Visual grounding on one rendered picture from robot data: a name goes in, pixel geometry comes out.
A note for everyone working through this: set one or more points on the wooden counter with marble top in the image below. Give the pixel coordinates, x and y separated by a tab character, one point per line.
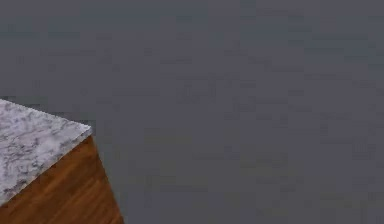
50	173

